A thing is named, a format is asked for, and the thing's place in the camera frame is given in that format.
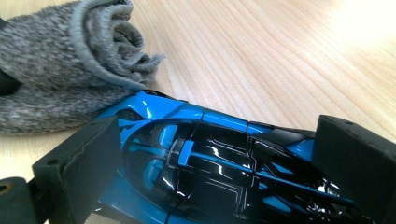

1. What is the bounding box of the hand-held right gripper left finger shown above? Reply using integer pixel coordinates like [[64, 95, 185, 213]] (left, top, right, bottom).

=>
[[32, 116, 124, 224]]

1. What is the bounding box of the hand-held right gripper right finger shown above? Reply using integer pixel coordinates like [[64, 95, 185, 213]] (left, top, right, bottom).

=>
[[312, 114, 396, 224]]

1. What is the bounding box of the grey towel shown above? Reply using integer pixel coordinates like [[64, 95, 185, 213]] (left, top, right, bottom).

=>
[[0, 0, 166, 135]]

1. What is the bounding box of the blue and black toy car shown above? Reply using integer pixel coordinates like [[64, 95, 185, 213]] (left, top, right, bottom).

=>
[[92, 90, 385, 224]]

